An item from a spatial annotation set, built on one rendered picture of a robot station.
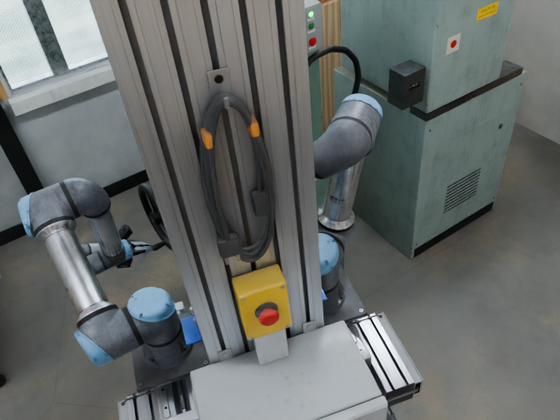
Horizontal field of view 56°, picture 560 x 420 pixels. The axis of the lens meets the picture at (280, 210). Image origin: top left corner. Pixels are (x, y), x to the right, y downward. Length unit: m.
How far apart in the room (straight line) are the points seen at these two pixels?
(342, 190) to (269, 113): 0.76
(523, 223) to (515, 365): 0.93
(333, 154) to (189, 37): 0.66
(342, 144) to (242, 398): 0.61
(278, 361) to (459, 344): 1.63
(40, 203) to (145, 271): 1.51
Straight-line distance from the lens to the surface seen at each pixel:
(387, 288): 2.78
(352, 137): 1.26
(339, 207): 1.53
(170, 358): 1.61
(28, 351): 2.99
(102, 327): 1.50
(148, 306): 1.49
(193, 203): 0.80
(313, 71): 2.05
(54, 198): 1.62
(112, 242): 1.86
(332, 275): 1.56
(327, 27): 3.47
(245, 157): 0.78
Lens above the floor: 2.16
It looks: 42 degrees down
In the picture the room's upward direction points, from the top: 7 degrees counter-clockwise
